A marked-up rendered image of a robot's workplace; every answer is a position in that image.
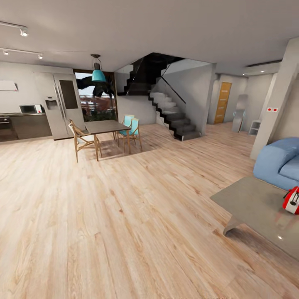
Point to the coffee table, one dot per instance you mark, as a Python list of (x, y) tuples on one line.
[(260, 207)]

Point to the radio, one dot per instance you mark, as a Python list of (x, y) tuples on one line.
[(291, 202)]

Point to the fridge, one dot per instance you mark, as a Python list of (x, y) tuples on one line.
[(60, 97)]

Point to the door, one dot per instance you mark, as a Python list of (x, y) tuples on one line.
[(222, 102)]

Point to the room light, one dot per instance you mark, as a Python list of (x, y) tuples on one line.
[(97, 75)]

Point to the stairs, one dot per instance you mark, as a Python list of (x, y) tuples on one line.
[(144, 78)]

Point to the standing mirror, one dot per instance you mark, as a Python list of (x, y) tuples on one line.
[(239, 113)]

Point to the sofa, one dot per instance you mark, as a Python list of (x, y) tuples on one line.
[(278, 164)]

